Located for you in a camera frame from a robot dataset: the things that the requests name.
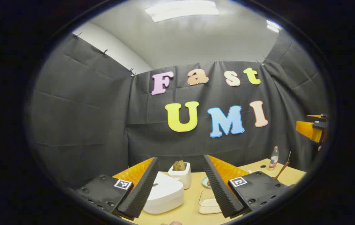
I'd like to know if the brown wooden spoon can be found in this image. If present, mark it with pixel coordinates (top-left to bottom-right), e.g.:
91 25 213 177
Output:
274 162 290 180

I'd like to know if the clear plastic water bottle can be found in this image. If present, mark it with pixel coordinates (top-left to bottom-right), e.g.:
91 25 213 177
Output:
269 146 279 171

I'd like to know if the black backdrop cloth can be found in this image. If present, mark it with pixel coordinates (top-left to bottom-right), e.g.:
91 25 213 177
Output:
29 31 329 188

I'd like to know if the clear glass dish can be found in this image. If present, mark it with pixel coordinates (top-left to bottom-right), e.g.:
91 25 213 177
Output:
198 189 222 215

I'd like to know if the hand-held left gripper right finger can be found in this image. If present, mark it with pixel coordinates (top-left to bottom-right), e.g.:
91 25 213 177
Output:
202 155 290 218

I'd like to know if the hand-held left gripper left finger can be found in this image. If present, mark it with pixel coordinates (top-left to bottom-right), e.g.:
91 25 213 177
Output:
77 157 160 219

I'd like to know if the white toaster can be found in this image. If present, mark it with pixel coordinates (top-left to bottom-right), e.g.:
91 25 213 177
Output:
167 162 192 190

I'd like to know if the white rice cooker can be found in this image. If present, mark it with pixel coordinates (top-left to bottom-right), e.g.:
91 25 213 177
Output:
143 171 185 214

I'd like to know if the small ceiling light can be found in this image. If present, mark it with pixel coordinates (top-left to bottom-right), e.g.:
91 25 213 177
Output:
267 20 281 33

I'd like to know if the long ceiling light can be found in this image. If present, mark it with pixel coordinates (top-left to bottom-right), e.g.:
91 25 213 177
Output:
145 0 219 22

